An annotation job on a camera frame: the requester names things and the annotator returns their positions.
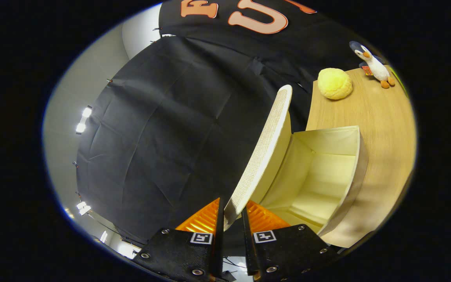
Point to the beige fabric storage box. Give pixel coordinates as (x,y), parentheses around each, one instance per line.
(327,176)

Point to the blue white penguin plush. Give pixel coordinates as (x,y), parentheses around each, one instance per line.
(376,68)

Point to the yellow plush bun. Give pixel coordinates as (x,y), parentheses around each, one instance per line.
(335,83)

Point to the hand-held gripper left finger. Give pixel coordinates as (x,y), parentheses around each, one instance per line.
(220,235)

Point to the black backdrop cloth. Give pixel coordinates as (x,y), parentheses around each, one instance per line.
(163,137)

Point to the beige woven storage box lid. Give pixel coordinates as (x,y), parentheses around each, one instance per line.
(266,156)

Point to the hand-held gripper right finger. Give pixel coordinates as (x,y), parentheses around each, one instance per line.
(246,235)

